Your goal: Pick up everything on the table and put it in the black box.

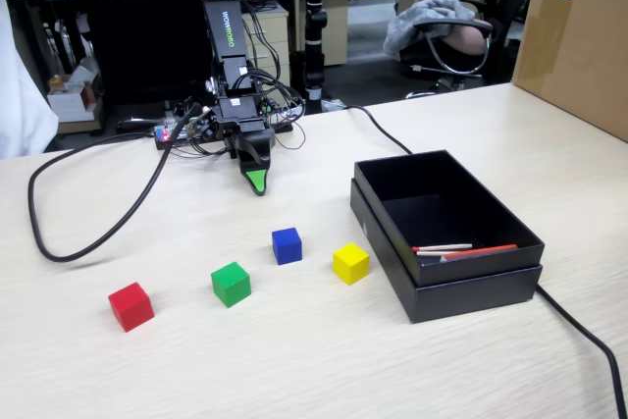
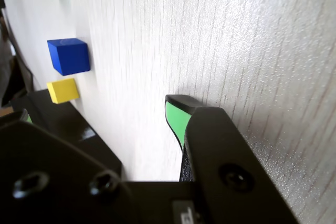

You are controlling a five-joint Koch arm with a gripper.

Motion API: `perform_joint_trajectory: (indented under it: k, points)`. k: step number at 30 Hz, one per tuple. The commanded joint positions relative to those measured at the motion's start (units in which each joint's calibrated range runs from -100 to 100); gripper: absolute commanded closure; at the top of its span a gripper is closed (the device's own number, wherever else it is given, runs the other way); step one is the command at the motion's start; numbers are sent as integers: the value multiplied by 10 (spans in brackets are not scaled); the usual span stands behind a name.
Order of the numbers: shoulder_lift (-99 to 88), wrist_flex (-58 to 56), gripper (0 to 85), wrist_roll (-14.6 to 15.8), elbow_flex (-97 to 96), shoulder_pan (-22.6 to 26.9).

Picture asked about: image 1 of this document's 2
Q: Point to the black office chair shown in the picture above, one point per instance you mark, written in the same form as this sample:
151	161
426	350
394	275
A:
510	7

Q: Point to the black pole white bands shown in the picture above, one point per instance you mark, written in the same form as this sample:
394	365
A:
315	21

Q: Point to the blue wooden cube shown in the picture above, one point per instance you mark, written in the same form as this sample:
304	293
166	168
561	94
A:
287	247

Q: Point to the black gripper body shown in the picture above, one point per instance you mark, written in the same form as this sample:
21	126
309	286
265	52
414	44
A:
238	110

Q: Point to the white cardboard box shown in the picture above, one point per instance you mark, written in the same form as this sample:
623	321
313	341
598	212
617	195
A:
68	102

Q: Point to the red matchbox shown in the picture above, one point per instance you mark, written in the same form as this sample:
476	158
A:
483	249

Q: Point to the beige drawer cabinet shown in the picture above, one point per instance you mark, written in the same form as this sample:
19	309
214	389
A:
270	31
336	21

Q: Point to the large black monitor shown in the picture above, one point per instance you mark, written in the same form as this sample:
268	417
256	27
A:
147	21

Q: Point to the grey cloth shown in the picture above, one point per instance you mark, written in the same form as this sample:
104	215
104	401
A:
427	16

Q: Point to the green wooden cube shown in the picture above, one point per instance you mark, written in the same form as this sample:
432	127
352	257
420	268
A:
230	286

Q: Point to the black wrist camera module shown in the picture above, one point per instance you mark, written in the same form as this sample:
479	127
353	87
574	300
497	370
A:
203	125

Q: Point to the yellow wooden cube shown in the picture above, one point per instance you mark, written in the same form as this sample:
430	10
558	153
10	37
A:
350	264

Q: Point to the red wooden cube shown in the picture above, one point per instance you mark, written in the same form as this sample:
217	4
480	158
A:
130	308

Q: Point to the person in white shirt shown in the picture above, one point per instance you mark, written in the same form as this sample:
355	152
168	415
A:
19	95

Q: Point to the black open box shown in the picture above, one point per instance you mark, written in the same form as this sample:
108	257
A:
471	298

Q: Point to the black cardboard box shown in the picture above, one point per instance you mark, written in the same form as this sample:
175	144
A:
471	272

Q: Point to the controller board with LED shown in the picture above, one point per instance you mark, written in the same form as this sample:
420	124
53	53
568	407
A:
169	134

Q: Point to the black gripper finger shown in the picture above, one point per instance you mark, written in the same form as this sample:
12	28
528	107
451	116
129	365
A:
255	149
257	182

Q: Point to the large brown cardboard box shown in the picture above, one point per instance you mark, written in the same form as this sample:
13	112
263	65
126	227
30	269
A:
579	56

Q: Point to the thin black stand pole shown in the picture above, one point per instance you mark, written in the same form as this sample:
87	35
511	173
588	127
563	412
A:
290	21

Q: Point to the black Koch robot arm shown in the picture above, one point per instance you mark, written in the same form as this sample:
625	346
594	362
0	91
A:
225	26

